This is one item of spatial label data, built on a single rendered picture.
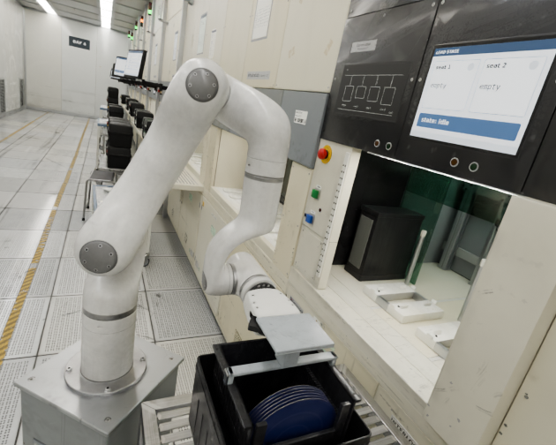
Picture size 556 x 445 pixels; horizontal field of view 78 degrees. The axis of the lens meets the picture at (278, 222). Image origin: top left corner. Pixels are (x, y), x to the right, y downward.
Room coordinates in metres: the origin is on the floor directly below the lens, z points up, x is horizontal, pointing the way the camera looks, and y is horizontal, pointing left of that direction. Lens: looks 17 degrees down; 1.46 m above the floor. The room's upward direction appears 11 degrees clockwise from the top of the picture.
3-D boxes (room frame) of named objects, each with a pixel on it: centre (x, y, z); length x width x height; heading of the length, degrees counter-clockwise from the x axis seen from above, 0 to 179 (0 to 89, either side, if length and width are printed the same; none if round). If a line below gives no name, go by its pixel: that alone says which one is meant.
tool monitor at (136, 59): (3.76, 1.58, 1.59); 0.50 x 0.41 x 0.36; 119
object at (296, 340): (0.57, -0.07, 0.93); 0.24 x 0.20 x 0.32; 118
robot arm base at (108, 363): (0.72, 0.36, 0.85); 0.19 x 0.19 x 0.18
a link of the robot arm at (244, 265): (0.79, 0.05, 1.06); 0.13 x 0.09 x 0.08; 28
